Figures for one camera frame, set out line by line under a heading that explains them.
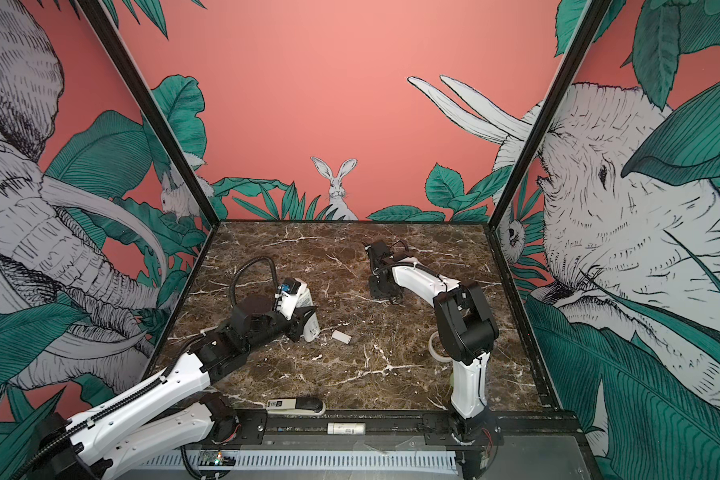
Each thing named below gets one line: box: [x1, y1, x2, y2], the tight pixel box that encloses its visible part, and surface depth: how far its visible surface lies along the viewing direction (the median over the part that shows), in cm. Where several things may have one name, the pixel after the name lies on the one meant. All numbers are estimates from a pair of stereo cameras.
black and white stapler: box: [266, 398, 326, 416], surface depth 76 cm
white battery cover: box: [331, 330, 352, 345], surface depth 92 cm
